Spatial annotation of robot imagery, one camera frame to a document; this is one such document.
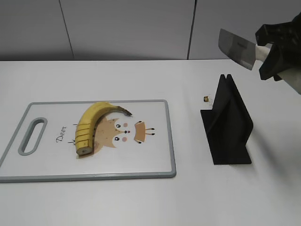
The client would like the right black cloth-covered gripper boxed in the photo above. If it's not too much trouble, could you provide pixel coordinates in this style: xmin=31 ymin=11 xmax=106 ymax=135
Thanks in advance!
xmin=255 ymin=14 xmax=301 ymax=81

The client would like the knife with white handle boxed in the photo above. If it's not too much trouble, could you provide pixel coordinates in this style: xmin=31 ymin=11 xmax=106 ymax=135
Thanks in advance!
xmin=218 ymin=29 xmax=270 ymax=71

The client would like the yellow banana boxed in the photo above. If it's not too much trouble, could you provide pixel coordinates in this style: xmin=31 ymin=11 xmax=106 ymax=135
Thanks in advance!
xmin=74 ymin=102 xmax=132 ymax=156

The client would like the black knife stand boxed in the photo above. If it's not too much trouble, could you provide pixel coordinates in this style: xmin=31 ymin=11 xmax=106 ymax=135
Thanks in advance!
xmin=200 ymin=74 xmax=253 ymax=165

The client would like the white grey-rimmed cutting board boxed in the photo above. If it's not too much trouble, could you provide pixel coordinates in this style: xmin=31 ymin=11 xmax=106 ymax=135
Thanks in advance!
xmin=0 ymin=99 xmax=176 ymax=183

